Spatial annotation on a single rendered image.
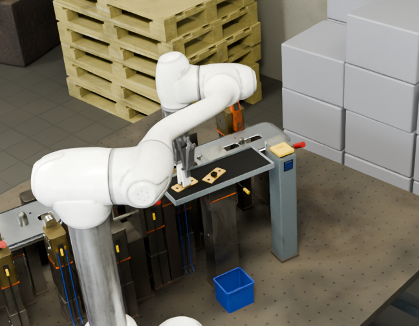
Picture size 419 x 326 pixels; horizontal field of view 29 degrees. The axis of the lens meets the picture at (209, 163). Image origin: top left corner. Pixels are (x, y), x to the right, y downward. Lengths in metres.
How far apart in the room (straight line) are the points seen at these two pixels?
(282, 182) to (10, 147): 2.84
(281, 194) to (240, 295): 0.37
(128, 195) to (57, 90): 4.11
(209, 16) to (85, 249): 3.07
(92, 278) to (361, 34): 2.12
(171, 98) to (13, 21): 3.90
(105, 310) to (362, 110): 2.15
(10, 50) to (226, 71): 4.13
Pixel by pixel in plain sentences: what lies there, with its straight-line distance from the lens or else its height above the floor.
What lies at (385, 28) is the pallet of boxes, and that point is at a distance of 3.67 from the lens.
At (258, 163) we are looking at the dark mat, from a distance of 2.63.
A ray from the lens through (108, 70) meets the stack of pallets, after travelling 5.34.
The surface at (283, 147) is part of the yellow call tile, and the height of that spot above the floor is 1.16.
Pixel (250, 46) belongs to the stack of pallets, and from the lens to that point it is 5.25.
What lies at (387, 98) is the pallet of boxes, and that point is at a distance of 3.80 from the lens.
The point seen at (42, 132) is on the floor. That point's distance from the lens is 5.36.
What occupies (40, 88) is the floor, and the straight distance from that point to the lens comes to 5.93.
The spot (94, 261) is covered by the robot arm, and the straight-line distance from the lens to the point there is 1.99.
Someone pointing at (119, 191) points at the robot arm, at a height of 1.57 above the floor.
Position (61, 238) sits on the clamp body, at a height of 1.06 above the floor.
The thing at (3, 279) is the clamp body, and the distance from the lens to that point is 2.63.
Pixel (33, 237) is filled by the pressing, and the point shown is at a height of 1.00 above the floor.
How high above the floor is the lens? 2.59
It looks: 33 degrees down
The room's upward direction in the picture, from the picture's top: 5 degrees counter-clockwise
